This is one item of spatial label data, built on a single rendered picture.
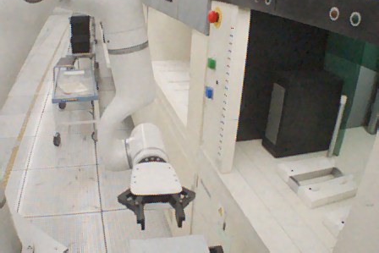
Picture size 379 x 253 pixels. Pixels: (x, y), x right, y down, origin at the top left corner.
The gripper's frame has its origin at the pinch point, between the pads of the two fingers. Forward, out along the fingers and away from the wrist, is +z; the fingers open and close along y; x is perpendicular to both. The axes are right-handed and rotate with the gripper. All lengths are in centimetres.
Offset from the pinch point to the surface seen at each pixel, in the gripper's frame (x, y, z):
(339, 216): -15, -51, -8
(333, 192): -15, -55, -18
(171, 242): 2.8, -0.5, 8.9
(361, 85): 5, -99, -65
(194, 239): 2.8, -4.2, 8.9
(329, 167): -15, -62, -32
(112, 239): -107, 15, -98
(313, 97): 5, -59, -47
